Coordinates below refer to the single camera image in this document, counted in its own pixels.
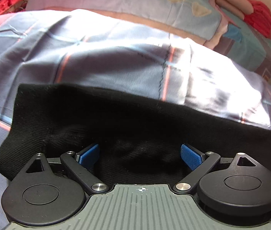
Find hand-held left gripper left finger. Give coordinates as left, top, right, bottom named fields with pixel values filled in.
left=22, top=143, right=109, bottom=194

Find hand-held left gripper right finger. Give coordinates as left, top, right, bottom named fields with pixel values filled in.
left=173, top=143, right=259, bottom=195

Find black knit pants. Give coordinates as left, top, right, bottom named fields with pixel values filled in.
left=0, top=83, right=271, bottom=185

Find plaid bed sheet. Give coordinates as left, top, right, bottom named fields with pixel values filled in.
left=0, top=9, right=271, bottom=230

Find patchwork blanket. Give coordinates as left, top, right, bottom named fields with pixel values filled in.
left=26, top=0, right=271, bottom=88

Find red cloth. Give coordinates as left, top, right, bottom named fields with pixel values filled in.
left=243, top=0, right=271, bottom=39

